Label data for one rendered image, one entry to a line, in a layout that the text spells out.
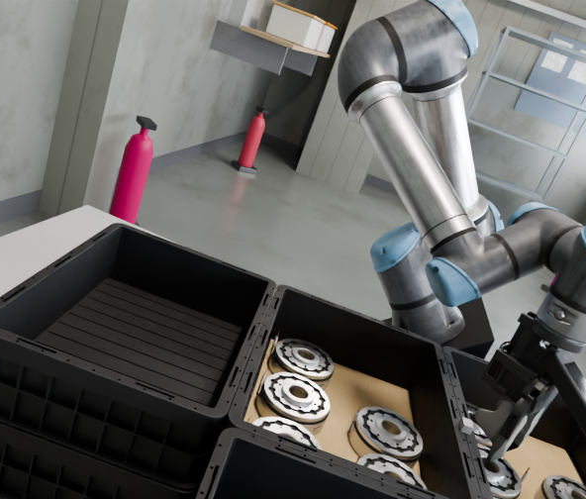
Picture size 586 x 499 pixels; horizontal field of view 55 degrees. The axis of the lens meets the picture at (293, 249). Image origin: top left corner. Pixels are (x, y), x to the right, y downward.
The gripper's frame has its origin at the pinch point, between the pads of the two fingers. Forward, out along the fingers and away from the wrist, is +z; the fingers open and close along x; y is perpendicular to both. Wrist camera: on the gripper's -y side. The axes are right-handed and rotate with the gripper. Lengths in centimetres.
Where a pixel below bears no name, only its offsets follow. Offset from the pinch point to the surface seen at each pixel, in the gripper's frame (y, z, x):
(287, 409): 20.5, 2.4, 25.7
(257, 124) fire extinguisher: 379, 42, -260
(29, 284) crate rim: 44, -5, 54
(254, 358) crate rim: 23.8, -4.7, 32.0
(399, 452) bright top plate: 7.8, 2.1, 15.5
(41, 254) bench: 94, 18, 32
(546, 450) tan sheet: -1.0, 5.3, -19.2
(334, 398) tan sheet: 22.4, 5.3, 12.6
